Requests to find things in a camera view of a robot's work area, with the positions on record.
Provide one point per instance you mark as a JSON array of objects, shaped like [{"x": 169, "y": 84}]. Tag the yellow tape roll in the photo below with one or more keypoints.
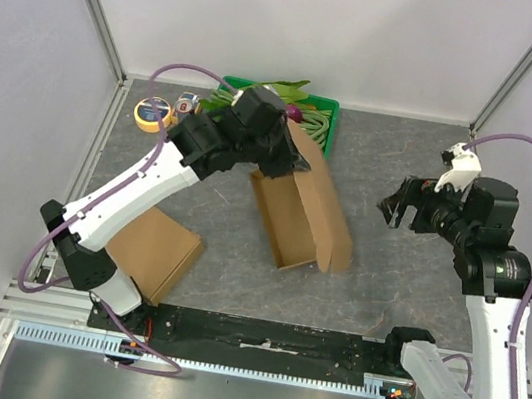
[{"x": 148, "y": 112}]

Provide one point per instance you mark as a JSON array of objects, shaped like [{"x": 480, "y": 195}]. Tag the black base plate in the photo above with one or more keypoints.
[{"x": 176, "y": 325}]

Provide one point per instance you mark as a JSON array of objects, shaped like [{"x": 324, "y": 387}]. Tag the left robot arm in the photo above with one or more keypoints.
[{"x": 188, "y": 153}]

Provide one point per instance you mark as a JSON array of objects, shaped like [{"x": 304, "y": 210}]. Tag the spare cardboard box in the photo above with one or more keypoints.
[{"x": 301, "y": 213}]

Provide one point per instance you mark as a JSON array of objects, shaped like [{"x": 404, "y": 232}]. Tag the leafy green vegetable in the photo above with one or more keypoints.
[{"x": 289, "y": 92}]

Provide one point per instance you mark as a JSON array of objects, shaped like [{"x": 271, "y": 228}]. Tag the slotted cable duct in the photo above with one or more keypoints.
[{"x": 371, "y": 387}]

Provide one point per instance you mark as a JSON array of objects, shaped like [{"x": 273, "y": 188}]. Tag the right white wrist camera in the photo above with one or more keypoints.
[{"x": 463, "y": 167}]

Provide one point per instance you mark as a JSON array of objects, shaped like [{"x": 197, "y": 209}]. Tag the red and blue drink can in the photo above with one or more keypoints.
[{"x": 180, "y": 111}]

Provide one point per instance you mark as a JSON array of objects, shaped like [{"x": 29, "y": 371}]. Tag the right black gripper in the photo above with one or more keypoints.
[{"x": 412, "y": 206}]

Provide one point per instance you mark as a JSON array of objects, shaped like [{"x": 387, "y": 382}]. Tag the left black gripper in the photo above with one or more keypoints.
[{"x": 290, "y": 162}]

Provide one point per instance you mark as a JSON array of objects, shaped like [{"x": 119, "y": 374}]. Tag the purple onion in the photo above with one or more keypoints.
[{"x": 294, "y": 113}]

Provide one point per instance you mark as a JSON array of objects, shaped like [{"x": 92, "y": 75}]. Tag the green long beans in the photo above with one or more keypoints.
[{"x": 316, "y": 123}]

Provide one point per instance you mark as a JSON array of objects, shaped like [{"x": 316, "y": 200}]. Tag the green plastic tray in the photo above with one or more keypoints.
[{"x": 322, "y": 103}]

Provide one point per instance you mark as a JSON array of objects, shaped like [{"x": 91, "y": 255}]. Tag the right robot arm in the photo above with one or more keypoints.
[{"x": 493, "y": 284}]

